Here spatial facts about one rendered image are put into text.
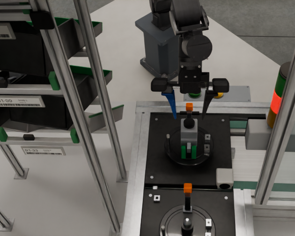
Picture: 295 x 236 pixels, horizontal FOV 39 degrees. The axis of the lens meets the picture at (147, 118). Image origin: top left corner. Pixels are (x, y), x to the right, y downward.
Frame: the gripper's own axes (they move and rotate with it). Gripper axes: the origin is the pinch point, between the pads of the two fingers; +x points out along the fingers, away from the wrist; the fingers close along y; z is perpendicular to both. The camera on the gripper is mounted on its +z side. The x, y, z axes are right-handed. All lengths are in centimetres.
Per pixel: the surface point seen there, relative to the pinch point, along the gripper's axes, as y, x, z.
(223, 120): 10.1, 9.1, -21.1
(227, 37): 14, -12, -66
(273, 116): 17.0, -2.0, 17.4
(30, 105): -27.5, -7.0, 32.6
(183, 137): -1.5, 10.0, -5.8
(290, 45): 64, 0, -188
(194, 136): 1.5, 9.6, -5.5
